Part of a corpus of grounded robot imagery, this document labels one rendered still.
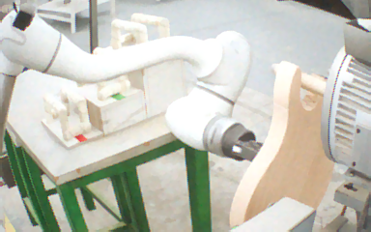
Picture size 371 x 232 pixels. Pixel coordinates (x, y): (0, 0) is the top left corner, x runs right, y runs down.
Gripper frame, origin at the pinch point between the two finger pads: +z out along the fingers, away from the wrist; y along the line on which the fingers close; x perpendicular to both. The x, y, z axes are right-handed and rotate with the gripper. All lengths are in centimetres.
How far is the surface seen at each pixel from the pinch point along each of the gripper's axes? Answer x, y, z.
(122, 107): -5, -2, -66
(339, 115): 15.9, 19.7, 21.6
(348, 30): 31.6, 23.2, 22.0
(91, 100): -6, 6, -74
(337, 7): 40.1, 2.2, 4.9
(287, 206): -2.3, 22.1, 18.0
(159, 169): -58, -121, -177
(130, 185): -41, -37, -97
